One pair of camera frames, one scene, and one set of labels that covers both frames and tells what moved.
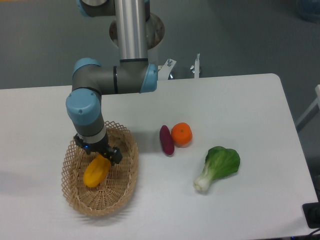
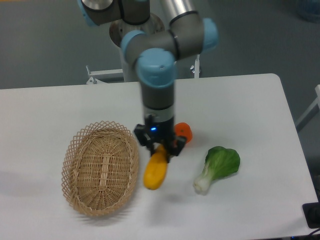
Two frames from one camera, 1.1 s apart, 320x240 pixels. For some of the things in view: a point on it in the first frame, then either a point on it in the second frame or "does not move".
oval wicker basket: [116, 188] does not move
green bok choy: [220, 162] does not move
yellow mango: [96, 171] -> [155, 168]
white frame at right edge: [313, 109] does not move
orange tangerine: [182, 134] does not move
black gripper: [112, 153] -> [160, 131]
